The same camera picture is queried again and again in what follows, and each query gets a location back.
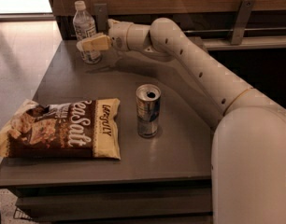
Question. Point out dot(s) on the horizontal metal rail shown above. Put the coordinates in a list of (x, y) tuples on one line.
[(227, 31)]

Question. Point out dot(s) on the metal bracket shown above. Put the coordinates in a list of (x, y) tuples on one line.
[(100, 11), (242, 18)]

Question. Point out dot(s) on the grey drawer cabinet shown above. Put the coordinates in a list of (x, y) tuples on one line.
[(165, 179)]

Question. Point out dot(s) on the clear plastic water bottle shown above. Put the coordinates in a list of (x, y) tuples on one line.
[(84, 26)]

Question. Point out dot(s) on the left metal bracket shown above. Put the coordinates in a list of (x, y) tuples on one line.
[(100, 11)]

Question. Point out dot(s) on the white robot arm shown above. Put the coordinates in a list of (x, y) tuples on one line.
[(248, 159)]

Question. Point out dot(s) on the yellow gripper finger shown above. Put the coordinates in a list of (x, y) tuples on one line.
[(107, 42), (91, 43)]

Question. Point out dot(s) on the right metal bracket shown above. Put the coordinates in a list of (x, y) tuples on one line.
[(242, 18)]

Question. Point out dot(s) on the silver blue drink can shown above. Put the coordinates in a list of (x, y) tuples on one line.
[(148, 99)]

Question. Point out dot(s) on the brown sea salt chip bag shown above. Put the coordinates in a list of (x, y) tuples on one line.
[(84, 129)]

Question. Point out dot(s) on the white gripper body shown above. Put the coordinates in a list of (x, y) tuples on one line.
[(119, 36)]

